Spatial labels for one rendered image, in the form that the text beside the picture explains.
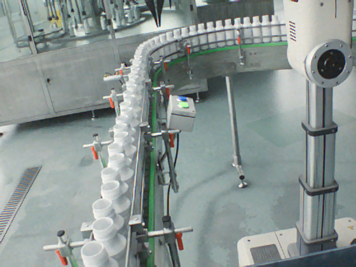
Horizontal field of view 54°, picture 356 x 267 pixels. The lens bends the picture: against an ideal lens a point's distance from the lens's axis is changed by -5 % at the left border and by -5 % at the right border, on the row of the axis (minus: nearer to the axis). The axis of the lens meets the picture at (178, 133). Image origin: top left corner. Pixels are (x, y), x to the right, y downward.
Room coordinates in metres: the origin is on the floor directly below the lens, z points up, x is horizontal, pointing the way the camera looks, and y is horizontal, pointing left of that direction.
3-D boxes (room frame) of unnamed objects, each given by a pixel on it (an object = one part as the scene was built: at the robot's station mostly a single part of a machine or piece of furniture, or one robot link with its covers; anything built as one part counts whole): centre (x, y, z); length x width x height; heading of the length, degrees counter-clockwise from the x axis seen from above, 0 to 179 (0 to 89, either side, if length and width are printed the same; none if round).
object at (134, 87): (1.25, 0.13, 1.08); 0.06 x 0.06 x 0.17
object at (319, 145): (1.16, -0.51, 0.74); 0.11 x 0.11 x 0.40; 89
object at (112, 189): (0.61, 0.15, 1.08); 0.06 x 0.06 x 0.17
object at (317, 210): (1.16, -0.51, 0.49); 0.13 x 0.13 x 0.40; 89
